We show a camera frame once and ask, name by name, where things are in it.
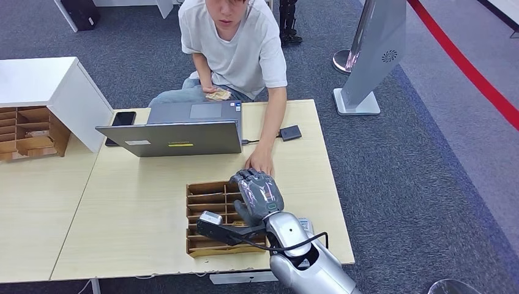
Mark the person's left hand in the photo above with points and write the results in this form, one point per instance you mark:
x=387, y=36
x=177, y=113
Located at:
x=259, y=160

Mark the person's right hand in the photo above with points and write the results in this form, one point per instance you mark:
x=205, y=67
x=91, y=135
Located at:
x=209, y=88

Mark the white bracket under table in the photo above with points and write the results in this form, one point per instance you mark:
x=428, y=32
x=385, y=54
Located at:
x=243, y=278

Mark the clear dome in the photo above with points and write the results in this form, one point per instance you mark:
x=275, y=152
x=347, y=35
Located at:
x=450, y=287

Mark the small black square device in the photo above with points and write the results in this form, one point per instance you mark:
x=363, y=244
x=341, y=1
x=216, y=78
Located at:
x=290, y=133

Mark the grey laptop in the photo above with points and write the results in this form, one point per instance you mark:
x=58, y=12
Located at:
x=182, y=138

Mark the white card reader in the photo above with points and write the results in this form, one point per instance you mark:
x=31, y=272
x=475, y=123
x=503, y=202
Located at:
x=306, y=225

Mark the grey kiosk stand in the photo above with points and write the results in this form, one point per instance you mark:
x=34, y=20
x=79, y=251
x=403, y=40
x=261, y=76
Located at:
x=373, y=61

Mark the black robot legs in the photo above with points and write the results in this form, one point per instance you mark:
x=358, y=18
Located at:
x=288, y=20

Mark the person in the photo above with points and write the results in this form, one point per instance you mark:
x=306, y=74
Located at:
x=239, y=52

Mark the black smartphone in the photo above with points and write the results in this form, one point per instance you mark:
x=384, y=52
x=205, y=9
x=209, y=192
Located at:
x=123, y=119

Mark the white table leg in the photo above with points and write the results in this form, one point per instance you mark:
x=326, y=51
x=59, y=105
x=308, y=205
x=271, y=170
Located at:
x=95, y=286

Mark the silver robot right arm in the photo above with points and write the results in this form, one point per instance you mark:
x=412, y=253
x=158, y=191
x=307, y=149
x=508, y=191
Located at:
x=292, y=235

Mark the black box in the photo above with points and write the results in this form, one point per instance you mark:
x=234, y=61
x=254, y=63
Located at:
x=81, y=14

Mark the white table with black edge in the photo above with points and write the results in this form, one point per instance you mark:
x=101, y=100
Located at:
x=509, y=10

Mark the wooden slotted card holder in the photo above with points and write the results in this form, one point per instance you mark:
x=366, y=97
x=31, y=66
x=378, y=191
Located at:
x=206, y=199

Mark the person's right forearm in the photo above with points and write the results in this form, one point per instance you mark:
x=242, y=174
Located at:
x=202, y=71

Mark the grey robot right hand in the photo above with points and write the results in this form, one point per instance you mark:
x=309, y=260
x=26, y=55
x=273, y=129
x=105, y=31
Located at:
x=259, y=194

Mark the stack of cards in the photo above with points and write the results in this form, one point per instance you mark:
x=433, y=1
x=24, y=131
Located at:
x=219, y=95

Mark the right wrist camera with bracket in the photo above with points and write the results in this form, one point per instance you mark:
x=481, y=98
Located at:
x=211, y=218

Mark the red barrier belt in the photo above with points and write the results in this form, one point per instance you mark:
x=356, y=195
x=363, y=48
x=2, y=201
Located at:
x=466, y=69

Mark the person's left forearm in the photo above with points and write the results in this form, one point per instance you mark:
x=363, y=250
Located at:
x=271, y=117

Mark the chrome stanchion post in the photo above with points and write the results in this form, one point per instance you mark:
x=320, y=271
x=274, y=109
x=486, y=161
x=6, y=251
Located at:
x=340, y=61

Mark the white desk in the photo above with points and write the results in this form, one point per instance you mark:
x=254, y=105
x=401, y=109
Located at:
x=164, y=9

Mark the wooden card holder in cabinet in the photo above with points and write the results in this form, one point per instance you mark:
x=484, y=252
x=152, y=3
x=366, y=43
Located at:
x=36, y=144

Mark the white cabinet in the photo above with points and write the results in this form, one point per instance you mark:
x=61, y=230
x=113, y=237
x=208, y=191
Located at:
x=40, y=79

